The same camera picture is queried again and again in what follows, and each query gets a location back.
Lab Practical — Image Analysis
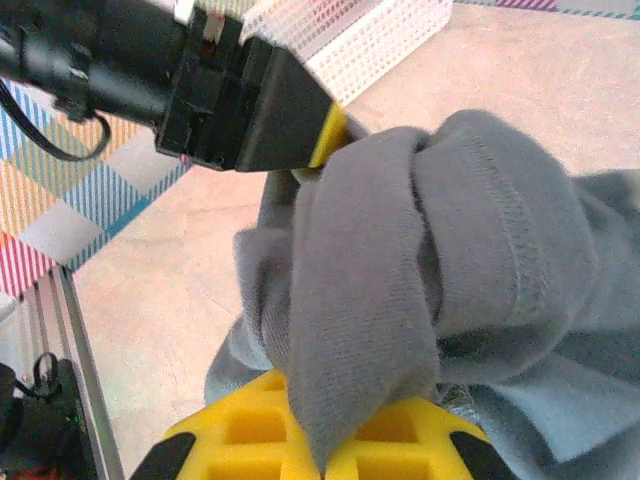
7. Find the white perforated plastic basket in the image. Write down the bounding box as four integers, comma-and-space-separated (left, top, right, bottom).
239, 0, 454, 109

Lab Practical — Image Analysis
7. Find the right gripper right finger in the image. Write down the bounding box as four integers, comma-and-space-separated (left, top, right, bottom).
324, 394, 507, 480

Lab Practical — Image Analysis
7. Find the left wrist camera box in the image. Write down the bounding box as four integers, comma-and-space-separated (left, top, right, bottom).
171, 0, 197, 25

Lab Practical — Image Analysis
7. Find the grey t-shirt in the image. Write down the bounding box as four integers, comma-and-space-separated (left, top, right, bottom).
204, 108, 640, 480

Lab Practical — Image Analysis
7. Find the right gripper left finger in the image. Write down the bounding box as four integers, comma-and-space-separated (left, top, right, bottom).
129, 369, 324, 480

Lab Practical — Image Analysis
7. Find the thin black cable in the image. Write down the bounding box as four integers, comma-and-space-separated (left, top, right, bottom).
0, 79, 112, 162

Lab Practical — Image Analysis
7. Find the aluminium side rail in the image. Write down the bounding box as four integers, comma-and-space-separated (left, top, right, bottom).
22, 264, 126, 480

